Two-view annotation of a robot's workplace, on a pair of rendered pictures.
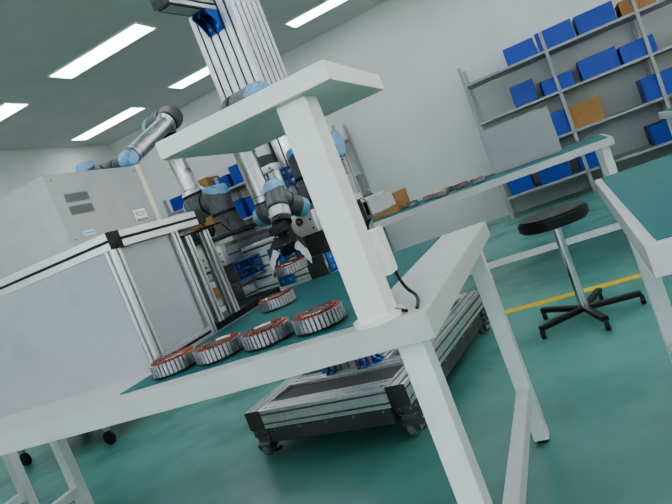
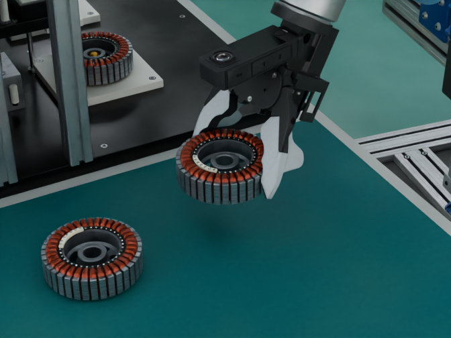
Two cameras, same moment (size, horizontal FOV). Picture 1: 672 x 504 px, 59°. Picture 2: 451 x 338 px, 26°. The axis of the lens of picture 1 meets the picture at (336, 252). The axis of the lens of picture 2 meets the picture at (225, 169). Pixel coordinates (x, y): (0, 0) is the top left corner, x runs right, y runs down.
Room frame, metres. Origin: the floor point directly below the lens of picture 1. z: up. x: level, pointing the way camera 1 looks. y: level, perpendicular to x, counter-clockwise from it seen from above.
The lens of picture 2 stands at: (1.22, -0.44, 1.48)
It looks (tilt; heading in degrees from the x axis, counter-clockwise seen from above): 35 degrees down; 39
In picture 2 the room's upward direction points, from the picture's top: straight up
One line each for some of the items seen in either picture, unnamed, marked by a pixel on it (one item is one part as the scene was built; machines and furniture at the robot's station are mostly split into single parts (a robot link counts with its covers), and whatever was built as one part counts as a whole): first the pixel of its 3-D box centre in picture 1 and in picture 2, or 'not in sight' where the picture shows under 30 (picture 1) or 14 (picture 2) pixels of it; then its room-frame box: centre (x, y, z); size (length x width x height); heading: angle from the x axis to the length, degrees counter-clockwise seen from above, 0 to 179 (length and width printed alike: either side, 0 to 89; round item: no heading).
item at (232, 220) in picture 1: (227, 221); not in sight; (2.79, 0.42, 1.09); 0.15 x 0.15 x 0.10
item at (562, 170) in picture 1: (554, 171); not in sight; (7.42, -2.92, 0.38); 0.42 x 0.36 x 0.21; 159
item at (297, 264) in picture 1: (290, 267); (225, 165); (1.94, 0.15, 0.84); 0.11 x 0.11 x 0.04
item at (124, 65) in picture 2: not in sight; (94, 58); (2.07, 0.51, 0.80); 0.11 x 0.11 x 0.04
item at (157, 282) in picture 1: (166, 296); not in sight; (1.62, 0.48, 0.91); 0.28 x 0.03 x 0.32; 157
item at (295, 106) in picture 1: (315, 210); not in sight; (1.23, 0.01, 0.98); 0.37 x 0.35 x 0.46; 67
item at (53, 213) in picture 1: (57, 226); not in sight; (1.82, 0.76, 1.22); 0.44 x 0.39 x 0.20; 67
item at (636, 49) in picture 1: (636, 50); not in sight; (6.94, -4.09, 1.38); 0.42 x 0.36 x 0.20; 155
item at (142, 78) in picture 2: not in sight; (95, 72); (2.07, 0.51, 0.78); 0.15 x 0.15 x 0.01; 67
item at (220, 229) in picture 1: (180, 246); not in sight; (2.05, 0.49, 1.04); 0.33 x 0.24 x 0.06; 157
